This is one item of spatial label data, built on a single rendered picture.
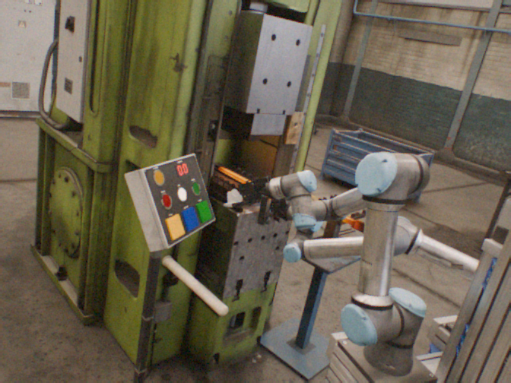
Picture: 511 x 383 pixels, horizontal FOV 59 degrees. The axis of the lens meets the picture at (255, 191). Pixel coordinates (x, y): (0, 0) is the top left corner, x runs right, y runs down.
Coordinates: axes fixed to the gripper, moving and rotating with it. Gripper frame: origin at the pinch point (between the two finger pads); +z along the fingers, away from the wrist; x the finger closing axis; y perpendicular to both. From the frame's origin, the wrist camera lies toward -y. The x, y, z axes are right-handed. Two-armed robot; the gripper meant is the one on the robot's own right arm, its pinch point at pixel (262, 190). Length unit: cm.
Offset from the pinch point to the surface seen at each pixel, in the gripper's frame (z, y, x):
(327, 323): -3, 101, 82
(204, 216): -14.8, 1.0, -44.3
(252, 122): 2.7, -31.8, -12.3
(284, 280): 50, 100, 95
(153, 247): -22, 6, -70
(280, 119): 2.2, -33.7, 4.7
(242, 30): 14, -68, -17
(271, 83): 2.1, -49.3, -5.5
